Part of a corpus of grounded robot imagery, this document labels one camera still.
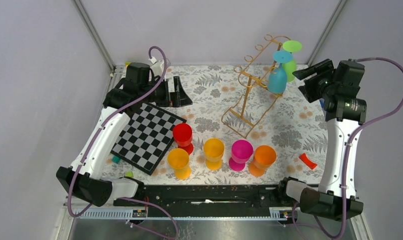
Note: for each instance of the small teal block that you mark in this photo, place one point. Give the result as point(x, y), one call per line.
point(115, 159)

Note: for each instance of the gold wire glass rack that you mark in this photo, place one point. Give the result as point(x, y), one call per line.
point(237, 117)

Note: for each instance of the yellow plastic wine glass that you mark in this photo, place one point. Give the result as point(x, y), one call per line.
point(179, 161)

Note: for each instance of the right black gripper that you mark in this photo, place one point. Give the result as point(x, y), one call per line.
point(324, 68)

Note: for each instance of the red plastic wine glass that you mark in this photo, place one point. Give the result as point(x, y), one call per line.
point(183, 136)

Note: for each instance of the blue plastic wine glass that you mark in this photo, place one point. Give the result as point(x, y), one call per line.
point(277, 80)

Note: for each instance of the floral table mat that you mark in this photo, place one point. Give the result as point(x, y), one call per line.
point(292, 127)

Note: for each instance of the orange plastic wine glass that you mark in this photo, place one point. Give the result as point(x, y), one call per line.
point(264, 156)

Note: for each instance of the green plastic wine glass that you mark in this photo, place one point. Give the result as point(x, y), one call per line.
point(291, 46)

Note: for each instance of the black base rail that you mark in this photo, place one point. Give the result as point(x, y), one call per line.
point(210, 201)

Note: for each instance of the red curved piece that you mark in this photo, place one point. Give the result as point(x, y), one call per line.
point(304, 158)

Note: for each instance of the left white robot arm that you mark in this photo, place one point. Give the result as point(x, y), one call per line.
point(83, 178)

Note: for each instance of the black white checkerboard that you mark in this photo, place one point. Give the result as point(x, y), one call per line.
point(146, 138)

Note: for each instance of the small green block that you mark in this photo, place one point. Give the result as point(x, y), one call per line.
point(129, 174)

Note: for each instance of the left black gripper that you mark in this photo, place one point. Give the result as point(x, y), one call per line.
point(178, 98)

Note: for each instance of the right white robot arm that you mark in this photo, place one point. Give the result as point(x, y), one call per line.
point(336, 196)

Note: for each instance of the magenta plastic wine glass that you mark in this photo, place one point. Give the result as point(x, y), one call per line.
point(241, 152)

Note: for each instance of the amber plastic wine glass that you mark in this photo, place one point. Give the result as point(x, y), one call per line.
point(213, 150)

